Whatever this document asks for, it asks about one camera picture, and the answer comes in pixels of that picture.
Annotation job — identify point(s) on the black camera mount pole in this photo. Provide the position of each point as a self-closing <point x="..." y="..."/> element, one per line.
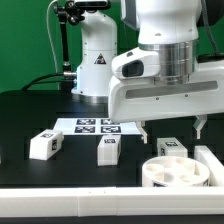
<point x="67" y="14"/>

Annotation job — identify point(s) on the white fence bar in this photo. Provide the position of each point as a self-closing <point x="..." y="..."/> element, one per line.
<point x="204" y="155"/>
<point x="110" y="201"/>

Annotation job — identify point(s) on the white right fence bar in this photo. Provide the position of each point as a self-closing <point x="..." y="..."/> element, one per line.
<point x="204" y="155"/>

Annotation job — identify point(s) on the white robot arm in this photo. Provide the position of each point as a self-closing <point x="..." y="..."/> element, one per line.
<point x="162" y="77"/>

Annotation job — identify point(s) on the white front fence bar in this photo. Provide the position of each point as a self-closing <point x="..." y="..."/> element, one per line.
<point x="110" y="201"/>

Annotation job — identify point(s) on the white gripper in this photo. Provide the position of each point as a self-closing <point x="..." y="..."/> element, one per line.
<point x="134" y="95"/>

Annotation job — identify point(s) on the white marker sheet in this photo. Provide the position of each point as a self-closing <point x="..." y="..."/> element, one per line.
<point x="94" y="126"/>

